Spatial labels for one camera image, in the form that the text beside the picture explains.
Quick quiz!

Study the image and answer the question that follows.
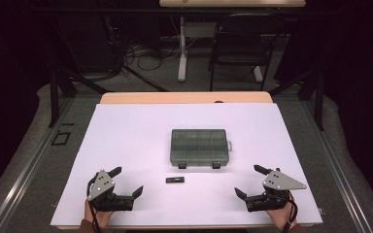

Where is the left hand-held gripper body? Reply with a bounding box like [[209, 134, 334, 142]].
[[86, 170, 134, 213]]

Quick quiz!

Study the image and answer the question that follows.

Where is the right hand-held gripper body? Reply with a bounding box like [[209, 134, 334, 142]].
[[245, 168, 307, 213]]

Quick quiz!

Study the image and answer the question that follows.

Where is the grey plastic compartment box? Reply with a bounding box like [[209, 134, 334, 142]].
[[169, 128, 233, 170]]

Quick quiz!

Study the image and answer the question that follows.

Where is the person's left hand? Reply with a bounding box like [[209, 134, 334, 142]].
[[84, 199, 115, 229]]

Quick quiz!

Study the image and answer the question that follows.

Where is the person's right hand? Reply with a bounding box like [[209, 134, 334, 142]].
[[265, 198, 297, 231]]

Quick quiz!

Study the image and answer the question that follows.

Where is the white board sheet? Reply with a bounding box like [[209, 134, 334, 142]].
[[50, 102, 323, 227]]

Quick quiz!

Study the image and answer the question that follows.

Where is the black metal stand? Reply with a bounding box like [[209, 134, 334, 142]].
[[48, 66, 111, 128], [268, 66, 325, 132]]

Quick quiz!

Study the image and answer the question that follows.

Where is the light wooden table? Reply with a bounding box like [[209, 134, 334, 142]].
[[99, 91, 274, 105]]

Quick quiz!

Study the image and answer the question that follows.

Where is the black folding chair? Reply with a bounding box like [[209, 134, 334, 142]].
[[208, 13, 287, 92]]

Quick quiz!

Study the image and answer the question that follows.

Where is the white-legged wooden desk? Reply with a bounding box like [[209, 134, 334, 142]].
[[158, 0, 307, 83]]

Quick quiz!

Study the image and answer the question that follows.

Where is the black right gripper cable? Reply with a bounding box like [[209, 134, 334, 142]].
[[281, 190, 299, 233]]

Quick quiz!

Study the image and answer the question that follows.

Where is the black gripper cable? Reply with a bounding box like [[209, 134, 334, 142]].
[[86, 174, 102, 233], [281, 190, 299, 233]]

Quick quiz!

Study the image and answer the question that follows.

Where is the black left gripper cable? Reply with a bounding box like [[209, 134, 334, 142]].
[[86, 174, 102, 233]]

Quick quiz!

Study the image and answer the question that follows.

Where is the aluminium floor rail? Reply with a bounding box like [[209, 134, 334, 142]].
[[0, 96, 76, 233], [299, 96, 373, 233]]

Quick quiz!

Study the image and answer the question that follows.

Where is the bundle of floor cables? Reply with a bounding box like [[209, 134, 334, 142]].
[[122, 34, 183, 72]]

